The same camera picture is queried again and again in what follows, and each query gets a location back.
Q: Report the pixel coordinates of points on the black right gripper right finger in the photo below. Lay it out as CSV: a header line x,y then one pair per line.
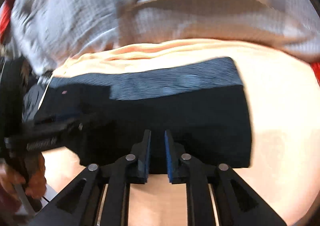
x,y
216,195

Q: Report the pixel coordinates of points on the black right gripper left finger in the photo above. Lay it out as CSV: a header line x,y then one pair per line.
x,y
99,195

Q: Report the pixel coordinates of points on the grey white striped bedsheet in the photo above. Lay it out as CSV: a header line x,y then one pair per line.
x,y
48,32

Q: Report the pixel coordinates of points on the peach orange blanket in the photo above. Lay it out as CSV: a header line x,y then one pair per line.
x,y
283,96

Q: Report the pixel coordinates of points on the black pants with patterned waistband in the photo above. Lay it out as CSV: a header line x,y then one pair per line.
x,y
203,105

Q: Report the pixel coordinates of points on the red patterned bag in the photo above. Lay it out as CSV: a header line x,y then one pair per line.
x,y
6,9

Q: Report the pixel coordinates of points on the person's left hand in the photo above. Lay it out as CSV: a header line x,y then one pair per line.
x,y
36,187

